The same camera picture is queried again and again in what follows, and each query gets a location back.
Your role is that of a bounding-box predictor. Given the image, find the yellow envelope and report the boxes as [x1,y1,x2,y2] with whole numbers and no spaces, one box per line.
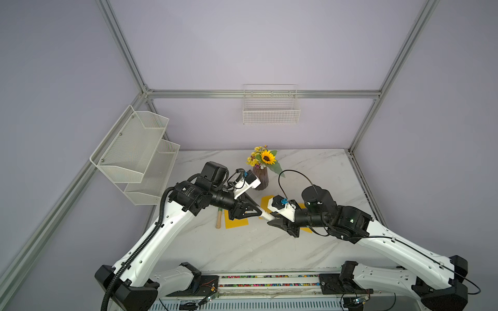
[297,202,315,234]
[224,211,249,229]
[260,195,274,214]

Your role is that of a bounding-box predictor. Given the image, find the green toy rake wooden handle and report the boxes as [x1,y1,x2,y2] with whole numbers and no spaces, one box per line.
[215,208,224,229]

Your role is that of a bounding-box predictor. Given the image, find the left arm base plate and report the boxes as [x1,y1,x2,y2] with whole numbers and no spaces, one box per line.
[167,275,220,298]

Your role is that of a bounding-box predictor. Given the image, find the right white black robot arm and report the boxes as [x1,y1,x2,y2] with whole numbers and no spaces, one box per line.
[267,186,469,310]

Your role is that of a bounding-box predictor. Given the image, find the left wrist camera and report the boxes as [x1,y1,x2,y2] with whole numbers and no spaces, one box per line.
[233,171,261,199]

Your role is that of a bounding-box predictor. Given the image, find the white glue stick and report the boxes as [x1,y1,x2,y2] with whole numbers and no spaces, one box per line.
[259,211,275,222]

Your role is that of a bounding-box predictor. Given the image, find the white wire wall basket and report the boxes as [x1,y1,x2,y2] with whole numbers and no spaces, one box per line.
[243,84,301,125]

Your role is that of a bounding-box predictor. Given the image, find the sunflower bouquet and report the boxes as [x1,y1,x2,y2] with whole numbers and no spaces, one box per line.
[246,145,283,174]

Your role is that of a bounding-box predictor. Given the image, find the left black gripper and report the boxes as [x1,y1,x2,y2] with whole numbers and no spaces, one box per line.
[210,187,262,222]

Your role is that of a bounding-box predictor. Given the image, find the white two-tier mesh shelf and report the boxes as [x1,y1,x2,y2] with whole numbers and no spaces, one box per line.
[89,106,180,206]

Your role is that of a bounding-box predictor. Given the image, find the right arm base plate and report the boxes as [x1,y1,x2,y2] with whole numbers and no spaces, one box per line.
[319,273,373,295]

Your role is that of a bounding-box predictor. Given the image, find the brown ribbed vase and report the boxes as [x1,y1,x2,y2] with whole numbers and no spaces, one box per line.
[252,167,269,190]

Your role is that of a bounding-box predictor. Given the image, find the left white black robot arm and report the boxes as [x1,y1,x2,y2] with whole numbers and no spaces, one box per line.
[95,161,262,310]

